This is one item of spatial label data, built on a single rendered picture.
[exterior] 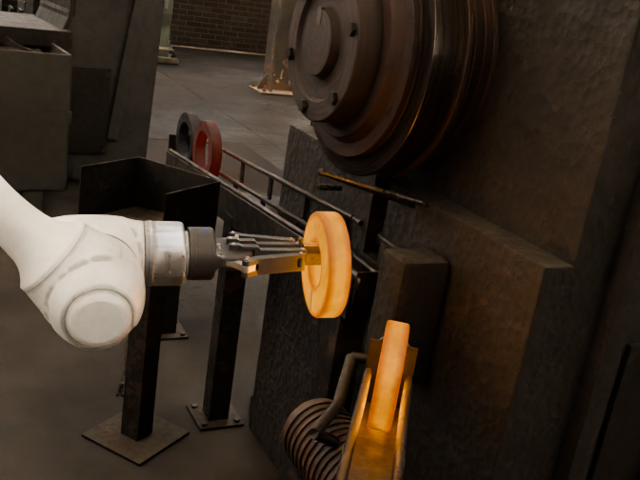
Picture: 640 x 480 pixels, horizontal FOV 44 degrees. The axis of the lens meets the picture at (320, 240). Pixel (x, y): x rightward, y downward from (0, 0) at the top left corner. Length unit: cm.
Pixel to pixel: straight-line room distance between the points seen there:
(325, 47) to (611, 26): 48
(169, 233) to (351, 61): 45
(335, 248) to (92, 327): 37
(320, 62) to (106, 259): 65
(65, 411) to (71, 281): 146
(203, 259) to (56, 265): 25
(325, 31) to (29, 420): 137
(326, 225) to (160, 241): 23
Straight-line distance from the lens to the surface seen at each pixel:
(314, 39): 145
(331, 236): 110
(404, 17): 134
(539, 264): 122
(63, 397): 240
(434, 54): 129
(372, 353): 122
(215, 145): 230
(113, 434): 222
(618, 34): 122
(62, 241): 92
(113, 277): 89
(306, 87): 151
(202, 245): 108
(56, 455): 216
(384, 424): 110
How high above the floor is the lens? 122
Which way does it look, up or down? 18 degrees down
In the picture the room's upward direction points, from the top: 9 degrees clockwise
